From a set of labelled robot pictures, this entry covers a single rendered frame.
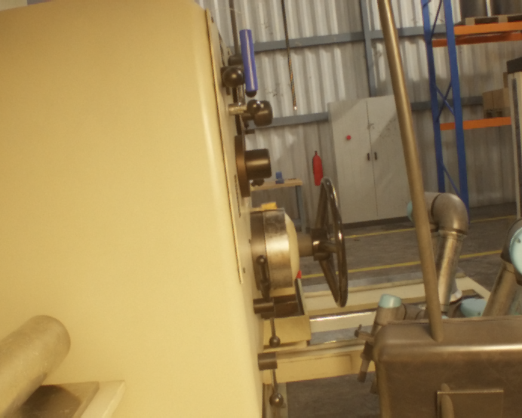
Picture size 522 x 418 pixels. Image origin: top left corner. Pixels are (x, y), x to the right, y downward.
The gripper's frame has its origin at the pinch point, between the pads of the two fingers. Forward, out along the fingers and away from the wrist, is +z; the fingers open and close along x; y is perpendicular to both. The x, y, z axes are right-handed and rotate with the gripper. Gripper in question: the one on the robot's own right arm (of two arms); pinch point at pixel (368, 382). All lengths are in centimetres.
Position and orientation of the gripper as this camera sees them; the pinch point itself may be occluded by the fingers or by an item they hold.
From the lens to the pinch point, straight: 184.8
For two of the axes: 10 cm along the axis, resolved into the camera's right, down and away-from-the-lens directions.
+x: -1.7, 0.2, 9.9
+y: 9.5, 2.7, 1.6
